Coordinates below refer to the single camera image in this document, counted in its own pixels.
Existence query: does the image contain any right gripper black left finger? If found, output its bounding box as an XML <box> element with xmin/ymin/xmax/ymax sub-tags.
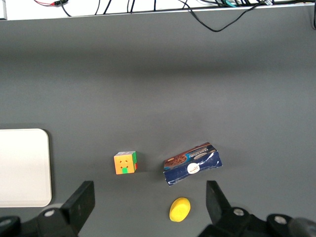
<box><xmin>37</xmin><ymin>181</ymin><xmax>96</xmax><ymax>237</ymax></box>

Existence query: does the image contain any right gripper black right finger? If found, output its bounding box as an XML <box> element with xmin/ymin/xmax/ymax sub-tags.
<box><xmin>199</xmin><ymin>180</ymin><xmax>268</xmax><ymax>237</ymax></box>

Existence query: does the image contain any blue cookie box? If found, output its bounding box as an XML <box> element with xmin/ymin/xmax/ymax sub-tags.
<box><xmin>163</xmin><ymin>142</ymin><xmax>222</xmax><ymax>187</ymax></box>

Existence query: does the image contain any white rectangular tray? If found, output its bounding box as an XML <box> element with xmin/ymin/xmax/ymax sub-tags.
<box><xmin>0</xmin><ymin>128</ymin><xmax>52</xmax><ymax>207</ymax></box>

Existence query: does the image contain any yellow oval sponge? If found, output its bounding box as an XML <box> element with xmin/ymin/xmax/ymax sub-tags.
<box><xmin>169</xmin><ymin>197</ymin><xmax>191</xmax><ymax>222</ymax></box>

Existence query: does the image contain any colourful puzzle cube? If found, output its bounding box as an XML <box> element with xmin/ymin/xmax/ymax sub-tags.
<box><xmin>114</xmin><ymin>151</ymin><xmax>138</xmax><ymax>175</ymax></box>

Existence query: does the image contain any black looping cable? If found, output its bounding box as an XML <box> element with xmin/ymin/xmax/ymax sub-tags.
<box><xmin>177</xmin><ymin>0</ymin><xmax>272</xmax><ymax>33</ymax></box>

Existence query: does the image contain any thin red cable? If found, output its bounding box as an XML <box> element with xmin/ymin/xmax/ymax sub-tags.
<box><xmin>33</xmin><ymin>0</ymin><xmax>59</xmax><ymax>7</ymax></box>

